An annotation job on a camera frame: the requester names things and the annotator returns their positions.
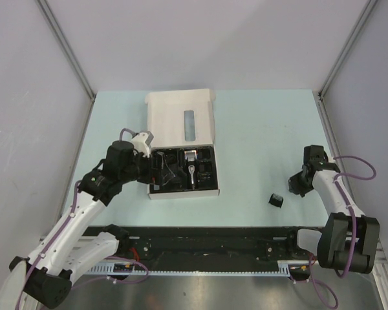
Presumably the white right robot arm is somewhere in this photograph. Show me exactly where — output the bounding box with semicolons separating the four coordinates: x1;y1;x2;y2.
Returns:
285;145;380;278

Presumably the black plastic tray insert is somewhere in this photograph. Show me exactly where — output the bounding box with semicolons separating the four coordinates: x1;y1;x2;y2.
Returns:
149;145;219;194

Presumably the aluminium frame rail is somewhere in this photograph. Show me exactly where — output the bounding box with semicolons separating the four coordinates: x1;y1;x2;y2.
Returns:
314;93;388;309

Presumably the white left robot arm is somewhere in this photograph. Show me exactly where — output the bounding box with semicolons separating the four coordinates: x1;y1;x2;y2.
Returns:
10;131;163;309

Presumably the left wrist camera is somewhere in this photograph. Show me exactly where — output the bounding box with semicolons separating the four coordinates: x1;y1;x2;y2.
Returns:
131;131;154;158

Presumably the white cardboard box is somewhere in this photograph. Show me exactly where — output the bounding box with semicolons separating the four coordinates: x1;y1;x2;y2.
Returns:
145;88;220;200

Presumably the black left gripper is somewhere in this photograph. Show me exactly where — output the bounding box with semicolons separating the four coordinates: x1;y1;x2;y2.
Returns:
120;148;173;185

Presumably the silver black hair clipper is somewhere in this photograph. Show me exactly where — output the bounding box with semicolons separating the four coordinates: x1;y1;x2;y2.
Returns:
184;150;197;190

